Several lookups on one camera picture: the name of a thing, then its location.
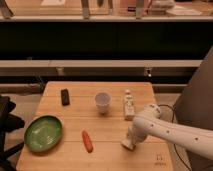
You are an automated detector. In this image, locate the white sponge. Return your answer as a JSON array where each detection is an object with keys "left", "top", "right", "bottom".
[{"left": 121, "top": 139, "right": 135, "bottom": 150}]

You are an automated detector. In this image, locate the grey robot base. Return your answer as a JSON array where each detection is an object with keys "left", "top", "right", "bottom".
[{"left": 173, "top": 46, "right": 213, "bottom": 171}]

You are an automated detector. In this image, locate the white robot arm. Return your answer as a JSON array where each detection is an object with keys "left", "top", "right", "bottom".
[{"left": 122, "top": 104, "right": 213, "bottom": 160}]

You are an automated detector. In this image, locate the white small bottle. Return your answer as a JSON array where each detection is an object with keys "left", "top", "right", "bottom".
[{"left": 123, "top": 90, "right": 135, "bottom": 121}]

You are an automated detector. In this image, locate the wooden table board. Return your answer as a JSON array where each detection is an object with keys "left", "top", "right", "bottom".
[{"left": 17, "top": 81, "right": 172, "bottom": 171}]

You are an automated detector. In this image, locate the black rectangular block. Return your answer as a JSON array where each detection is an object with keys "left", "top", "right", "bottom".
[{"left": 61, "top": 89, "right": 70, "bottom": 106}]

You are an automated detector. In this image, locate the orange carrot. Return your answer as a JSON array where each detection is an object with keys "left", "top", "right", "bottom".
[{"left": 82, "top": 131, "right": 93, "bottom": 153}]

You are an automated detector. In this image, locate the green plate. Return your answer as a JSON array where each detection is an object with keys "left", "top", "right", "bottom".
[{"left": 24, "top": 115, "right": 63, "bottom": 153}]

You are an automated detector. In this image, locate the black office chair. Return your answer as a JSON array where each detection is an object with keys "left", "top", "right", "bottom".
[{"left": 0, "top": 96, "right": 25, "bottom": 171}]

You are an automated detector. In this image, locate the black cable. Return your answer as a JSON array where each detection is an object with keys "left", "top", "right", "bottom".
[{"left": 157, "top": 103, "right": 194, "bottom": 171}]

